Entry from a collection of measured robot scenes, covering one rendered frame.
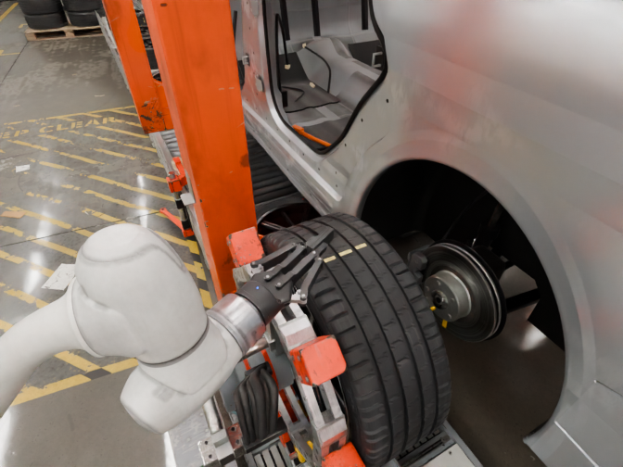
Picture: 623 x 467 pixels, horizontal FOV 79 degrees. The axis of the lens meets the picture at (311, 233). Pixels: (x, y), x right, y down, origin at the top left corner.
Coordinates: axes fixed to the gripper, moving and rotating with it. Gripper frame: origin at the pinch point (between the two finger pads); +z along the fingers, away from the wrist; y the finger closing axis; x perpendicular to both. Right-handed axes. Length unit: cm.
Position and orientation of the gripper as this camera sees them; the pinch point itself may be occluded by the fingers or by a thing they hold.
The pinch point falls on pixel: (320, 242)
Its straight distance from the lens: 73.5
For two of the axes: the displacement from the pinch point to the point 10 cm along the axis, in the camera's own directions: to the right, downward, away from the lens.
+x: 0.4, -7.1, -7.1
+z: 6.0, -5.5, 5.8
